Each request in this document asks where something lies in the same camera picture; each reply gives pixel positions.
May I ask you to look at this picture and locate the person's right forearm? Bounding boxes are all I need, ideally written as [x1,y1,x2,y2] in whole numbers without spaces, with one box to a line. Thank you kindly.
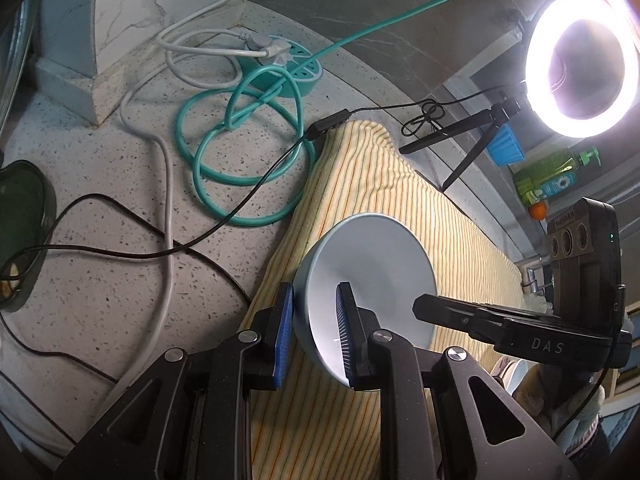
[565,425,617,471]

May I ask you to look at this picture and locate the grey pipe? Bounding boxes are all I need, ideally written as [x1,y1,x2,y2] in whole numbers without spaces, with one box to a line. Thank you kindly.
[0,0,36,131]

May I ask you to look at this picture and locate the white ring light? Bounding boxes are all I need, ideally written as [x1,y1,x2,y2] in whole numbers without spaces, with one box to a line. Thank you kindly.
[525,0,640,138]

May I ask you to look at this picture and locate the white power cable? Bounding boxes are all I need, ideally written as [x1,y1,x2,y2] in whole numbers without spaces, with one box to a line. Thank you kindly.
[75,27,293,441]

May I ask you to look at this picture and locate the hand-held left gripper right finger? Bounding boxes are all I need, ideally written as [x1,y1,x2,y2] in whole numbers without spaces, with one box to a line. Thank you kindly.
[336,282,583,480]

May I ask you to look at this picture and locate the person's right hand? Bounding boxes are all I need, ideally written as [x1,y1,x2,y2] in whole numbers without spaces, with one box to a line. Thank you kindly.
[515,364,606,456]

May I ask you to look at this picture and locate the blue ribbed cup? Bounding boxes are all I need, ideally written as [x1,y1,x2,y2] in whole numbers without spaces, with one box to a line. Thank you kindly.
[487,125,526,167]

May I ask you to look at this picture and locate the green dish soap bottle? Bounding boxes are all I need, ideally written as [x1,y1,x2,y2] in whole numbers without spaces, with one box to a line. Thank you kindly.
[512,146,600,206]

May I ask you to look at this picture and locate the black tripod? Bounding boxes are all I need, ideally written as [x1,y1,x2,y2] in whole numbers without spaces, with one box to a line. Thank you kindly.
[399,100,523,192]

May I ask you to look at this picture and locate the teal cable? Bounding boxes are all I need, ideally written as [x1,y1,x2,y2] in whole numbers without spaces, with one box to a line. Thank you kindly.
[174,0,543,227]

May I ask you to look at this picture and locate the black inline cable controller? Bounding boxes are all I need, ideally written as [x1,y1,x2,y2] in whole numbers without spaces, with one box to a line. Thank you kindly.
[306,108,351,142]

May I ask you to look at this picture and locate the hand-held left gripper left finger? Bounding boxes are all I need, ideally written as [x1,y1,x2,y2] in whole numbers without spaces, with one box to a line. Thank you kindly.
[52,282,295,480]

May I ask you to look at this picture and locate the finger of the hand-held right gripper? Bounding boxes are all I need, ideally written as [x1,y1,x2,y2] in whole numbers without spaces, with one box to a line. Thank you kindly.
[412,293,576,361]

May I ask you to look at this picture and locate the dark green dish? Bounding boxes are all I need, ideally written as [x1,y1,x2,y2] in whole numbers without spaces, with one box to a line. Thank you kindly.
[0,160,57,313]

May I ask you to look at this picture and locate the pale blue bowl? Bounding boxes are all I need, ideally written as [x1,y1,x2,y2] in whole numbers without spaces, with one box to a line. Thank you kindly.
[292,212,438,388]

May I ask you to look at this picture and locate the yellow striped cloth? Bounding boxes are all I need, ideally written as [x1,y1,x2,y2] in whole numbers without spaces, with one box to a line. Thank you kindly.
[239,120,526,480]

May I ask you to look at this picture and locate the round teal power strip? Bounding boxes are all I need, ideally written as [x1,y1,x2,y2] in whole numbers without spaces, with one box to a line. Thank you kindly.
[239,35,323,98]

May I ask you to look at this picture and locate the chrome faucet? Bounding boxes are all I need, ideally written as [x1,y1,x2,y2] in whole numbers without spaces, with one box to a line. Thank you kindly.
[520,255,556,296]

